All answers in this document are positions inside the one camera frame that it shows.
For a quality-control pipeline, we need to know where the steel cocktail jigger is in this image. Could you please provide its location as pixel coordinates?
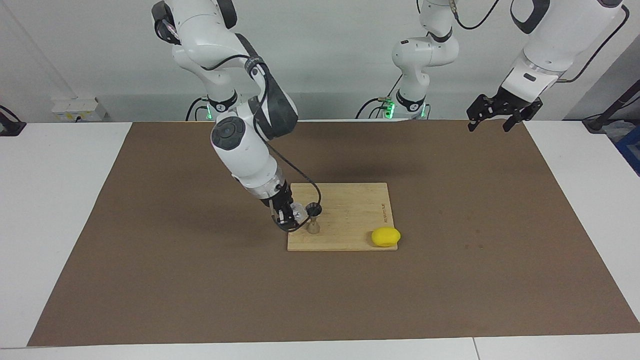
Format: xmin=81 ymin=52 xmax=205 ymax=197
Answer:
xmin=305 ymin=202 xmax=323 ymax=235

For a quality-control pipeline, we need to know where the wooden cutting board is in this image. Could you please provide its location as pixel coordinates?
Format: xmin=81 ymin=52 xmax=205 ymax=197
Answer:
xmin=287 ymin=182 xmax=399 ymax=252

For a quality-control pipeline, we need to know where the brown table mat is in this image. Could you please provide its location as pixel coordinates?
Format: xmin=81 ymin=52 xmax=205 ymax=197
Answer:
xmin=27 ymin=120 xmax=640 ymax=347

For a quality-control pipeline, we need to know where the black stand pole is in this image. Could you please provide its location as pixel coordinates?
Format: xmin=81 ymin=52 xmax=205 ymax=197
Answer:
xmin=582 ymin=80 xmax=640 ymax=134

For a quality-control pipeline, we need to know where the yellow lemon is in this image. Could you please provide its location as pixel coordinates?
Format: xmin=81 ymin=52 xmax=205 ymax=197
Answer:
xmin=371 ymin=227 xmax=402 ymax=248

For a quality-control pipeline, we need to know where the white power strip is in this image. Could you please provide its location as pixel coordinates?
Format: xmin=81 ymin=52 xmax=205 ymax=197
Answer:
xmin=51 ymin=98 xmax=108 ymax=122

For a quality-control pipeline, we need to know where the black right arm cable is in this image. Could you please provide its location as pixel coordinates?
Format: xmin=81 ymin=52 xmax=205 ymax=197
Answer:
xmin=205 ymin=52 xmax=323 ymax=234

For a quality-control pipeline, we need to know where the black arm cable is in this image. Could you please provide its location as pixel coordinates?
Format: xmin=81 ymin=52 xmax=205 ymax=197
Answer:
xmin=450 ymin=0 xmax=631 ymax=84
xmin=205 ymin=52 xmax=323 ymax=234

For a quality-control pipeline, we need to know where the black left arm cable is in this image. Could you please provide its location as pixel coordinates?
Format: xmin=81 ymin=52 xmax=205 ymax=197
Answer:
xmin=450 ymin=0 xmax=631 ymax=84

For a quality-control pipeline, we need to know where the black base power cable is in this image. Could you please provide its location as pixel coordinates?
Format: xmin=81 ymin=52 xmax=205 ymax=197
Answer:
xmin=185 ymin=96 xmax=209 ymax=122
xmin=355 ymin=74 xmax=404 ymax=120

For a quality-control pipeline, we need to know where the black clamp mount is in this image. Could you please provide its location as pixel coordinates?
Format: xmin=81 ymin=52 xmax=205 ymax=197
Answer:
xmin=0 ymin=105 xmax=27 ymax=137

